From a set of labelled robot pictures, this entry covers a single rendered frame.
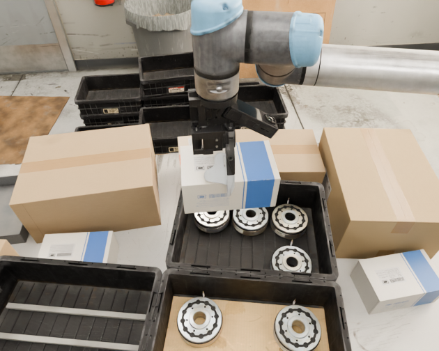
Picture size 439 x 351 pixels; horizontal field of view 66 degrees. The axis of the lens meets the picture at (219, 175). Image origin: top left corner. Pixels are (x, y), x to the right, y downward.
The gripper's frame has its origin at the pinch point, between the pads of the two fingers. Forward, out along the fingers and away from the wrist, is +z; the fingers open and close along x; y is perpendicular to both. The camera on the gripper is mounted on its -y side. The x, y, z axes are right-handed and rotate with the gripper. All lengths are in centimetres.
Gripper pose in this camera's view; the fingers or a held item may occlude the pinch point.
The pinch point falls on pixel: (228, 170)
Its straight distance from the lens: 73.3
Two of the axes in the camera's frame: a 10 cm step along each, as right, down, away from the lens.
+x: 1.0, 7.2, -6.9
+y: -9.9, 0.8, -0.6
